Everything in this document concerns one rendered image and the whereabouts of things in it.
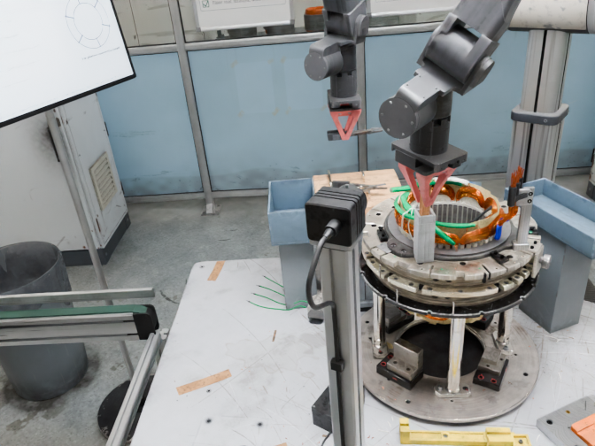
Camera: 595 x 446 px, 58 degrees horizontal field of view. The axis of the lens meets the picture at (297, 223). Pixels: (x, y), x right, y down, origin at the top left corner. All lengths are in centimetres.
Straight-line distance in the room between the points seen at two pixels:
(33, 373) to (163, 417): 131
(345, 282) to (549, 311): 84
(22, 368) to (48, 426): 24
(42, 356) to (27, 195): 111
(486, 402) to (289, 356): 41
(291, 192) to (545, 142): 61
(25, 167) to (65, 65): 155
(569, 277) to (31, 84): 135
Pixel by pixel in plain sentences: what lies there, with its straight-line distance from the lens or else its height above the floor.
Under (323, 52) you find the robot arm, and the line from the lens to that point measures 111.
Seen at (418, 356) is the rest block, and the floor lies 87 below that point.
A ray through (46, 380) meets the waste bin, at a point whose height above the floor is 10.
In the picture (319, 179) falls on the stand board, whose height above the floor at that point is 106.
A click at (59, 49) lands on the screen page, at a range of 163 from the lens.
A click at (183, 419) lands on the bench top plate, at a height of 78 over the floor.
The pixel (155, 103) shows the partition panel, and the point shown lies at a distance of 340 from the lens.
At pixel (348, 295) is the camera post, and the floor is 130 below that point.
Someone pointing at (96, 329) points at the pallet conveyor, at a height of 71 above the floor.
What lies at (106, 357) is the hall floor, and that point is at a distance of 261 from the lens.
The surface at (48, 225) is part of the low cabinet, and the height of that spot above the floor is 28.
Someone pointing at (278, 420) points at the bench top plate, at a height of 78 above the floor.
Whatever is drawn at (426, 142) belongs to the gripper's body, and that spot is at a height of 132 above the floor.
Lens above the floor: 161
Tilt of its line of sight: 29 degrees down
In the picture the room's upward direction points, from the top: 5 degrees counter-clockwise
